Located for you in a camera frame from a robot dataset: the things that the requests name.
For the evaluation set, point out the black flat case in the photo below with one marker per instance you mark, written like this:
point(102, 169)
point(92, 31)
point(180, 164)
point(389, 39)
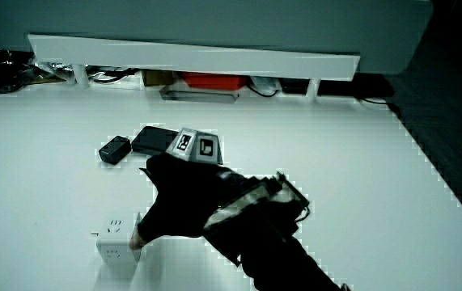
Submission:
point(153, 140)

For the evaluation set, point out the black box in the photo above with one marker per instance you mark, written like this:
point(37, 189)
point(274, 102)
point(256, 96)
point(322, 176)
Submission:
point(294, 86)

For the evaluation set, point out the brown cardboard box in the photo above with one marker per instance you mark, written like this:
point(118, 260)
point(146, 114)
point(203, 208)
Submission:
point(157, 77)

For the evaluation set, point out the grey flat tray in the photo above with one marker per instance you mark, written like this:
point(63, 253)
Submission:
point(198, 96)

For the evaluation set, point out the black power adapter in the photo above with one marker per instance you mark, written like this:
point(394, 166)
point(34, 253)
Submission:
point(114, 149)

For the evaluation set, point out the large grey panel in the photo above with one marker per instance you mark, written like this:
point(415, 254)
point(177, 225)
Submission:
point(214, 20)

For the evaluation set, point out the white desk shelf riser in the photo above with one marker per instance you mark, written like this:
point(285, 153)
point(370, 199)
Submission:
point(198, 60)

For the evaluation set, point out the red box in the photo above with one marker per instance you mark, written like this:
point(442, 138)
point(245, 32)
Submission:
point(214, 81)

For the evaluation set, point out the white cube socket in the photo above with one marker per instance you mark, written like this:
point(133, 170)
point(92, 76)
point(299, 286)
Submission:
point(113, 247)

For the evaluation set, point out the crumpled silver foil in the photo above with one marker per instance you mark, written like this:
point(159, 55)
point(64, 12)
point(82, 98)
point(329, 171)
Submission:
point(52, 69)

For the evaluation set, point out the person's right hand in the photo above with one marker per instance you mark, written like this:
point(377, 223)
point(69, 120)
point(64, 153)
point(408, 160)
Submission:
point(182, 194)

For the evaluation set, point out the clear plastic bag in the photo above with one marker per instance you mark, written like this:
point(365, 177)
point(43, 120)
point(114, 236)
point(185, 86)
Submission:
point(264, 84)

